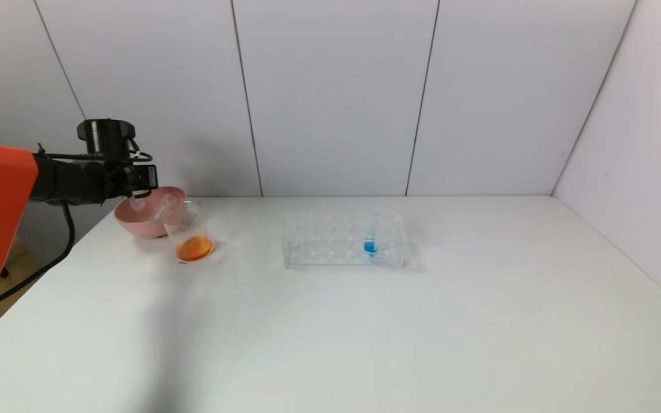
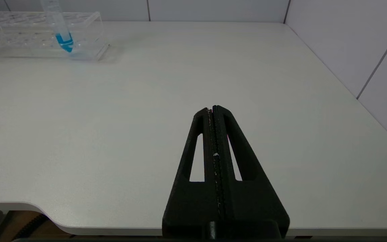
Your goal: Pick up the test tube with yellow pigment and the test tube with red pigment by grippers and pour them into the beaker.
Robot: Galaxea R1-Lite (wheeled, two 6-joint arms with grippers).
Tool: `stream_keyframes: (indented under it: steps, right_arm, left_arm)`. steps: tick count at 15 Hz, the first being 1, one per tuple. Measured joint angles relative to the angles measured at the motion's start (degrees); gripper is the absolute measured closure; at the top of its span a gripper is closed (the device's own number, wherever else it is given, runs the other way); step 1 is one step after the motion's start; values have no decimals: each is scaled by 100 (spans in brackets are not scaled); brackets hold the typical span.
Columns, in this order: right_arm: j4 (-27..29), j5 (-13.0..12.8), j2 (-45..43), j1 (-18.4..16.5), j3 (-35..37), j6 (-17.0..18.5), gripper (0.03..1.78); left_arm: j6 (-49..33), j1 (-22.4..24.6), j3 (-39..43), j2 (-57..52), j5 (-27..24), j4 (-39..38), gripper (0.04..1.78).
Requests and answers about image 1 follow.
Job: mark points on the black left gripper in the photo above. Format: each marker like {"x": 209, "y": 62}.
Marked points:
{"x": 148, "y": 174}

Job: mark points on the test tube with yellow pigment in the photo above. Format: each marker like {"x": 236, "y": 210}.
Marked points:
{"x": 138, "y": 203}

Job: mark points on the test tube with red pigment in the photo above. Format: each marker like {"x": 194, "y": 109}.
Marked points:
{"x": 166, "y": 206}

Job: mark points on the clear glass beaker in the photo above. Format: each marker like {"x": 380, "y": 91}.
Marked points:
{"x": 194, "y": 248}

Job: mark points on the clear acrylic test tube rack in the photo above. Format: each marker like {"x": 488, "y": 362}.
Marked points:
{"x": 319, "y": 246}

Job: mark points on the test tube with blue pigment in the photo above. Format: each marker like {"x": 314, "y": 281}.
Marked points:
{"x": 370, "y": 246}

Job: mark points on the pink plastic bowl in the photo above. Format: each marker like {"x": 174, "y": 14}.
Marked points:
{"x": 147, "y": 223}

